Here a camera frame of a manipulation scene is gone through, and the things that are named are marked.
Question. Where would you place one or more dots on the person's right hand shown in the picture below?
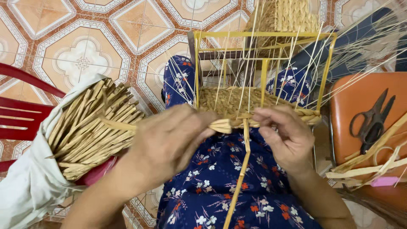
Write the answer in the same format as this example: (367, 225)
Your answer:
(292, 146)

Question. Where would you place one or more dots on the person's left hand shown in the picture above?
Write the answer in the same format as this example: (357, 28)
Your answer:
(165, 143)

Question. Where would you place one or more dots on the person's left fingers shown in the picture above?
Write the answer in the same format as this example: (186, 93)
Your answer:
(198, 119)

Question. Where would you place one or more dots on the unfinished woven basket yellow frame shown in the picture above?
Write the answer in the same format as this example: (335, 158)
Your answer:
(229, 100)

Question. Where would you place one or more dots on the straw weaving strand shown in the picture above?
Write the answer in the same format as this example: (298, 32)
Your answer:
(120, 125)

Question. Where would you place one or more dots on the blue floral dress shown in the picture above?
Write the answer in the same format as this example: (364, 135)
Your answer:
(216, 184)

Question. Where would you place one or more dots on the dark wooden stool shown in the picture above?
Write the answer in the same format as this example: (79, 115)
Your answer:
(219, 55)

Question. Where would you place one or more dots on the long yellow straw strip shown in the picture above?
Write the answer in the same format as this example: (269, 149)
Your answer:
(240, 173)

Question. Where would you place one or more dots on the bundle of dried straw strips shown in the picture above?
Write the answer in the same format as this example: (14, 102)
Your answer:
(92, 127)

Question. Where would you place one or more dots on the finished woven straw basket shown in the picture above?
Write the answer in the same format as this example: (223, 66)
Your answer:
(286, 16)

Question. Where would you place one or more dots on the orange seat chair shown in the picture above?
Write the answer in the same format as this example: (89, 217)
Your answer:
(346, 105)

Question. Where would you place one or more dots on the dark blue cloth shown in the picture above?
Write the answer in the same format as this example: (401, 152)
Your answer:
(349, 39)

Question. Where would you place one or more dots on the black scissors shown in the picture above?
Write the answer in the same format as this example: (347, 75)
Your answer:
(372, 125)

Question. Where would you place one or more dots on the loose straw strips heap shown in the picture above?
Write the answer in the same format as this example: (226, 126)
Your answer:
(365, 171)

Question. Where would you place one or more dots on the red plastic chair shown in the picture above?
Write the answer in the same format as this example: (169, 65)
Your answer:
(19, 116)

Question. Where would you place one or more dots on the white cloth wrap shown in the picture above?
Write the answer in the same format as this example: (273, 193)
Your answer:
(28, 178)

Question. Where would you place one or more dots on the bundle of thin pale reeds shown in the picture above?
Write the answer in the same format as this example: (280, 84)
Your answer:
(372, 47)

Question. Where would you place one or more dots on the pink flat piece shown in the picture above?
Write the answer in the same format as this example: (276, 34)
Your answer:
(384, 181)

